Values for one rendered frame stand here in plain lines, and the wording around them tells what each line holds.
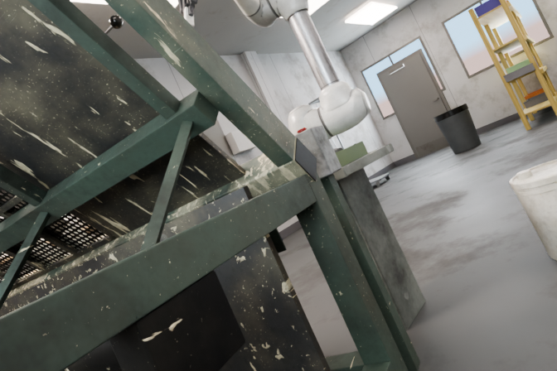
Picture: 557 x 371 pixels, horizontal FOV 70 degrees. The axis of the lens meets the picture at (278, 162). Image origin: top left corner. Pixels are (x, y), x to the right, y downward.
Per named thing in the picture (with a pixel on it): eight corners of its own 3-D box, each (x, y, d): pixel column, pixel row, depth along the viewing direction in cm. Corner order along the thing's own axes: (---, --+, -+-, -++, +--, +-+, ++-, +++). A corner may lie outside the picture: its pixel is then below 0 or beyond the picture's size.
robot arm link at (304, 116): (305, 155, 203) (287, 116, 204) (337, 139, 196) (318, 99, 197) (296, 158, 188) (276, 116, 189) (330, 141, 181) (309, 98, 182)
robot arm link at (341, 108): (336, 137, 196) (378, 116, 188) (329, 137, 181) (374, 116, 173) (271, -3, 201) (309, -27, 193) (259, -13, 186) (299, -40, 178)
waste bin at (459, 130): (447, 158, 676) (428, 120, 679) (456, 151, 720) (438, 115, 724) (481, 146, 640) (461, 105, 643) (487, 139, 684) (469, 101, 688)
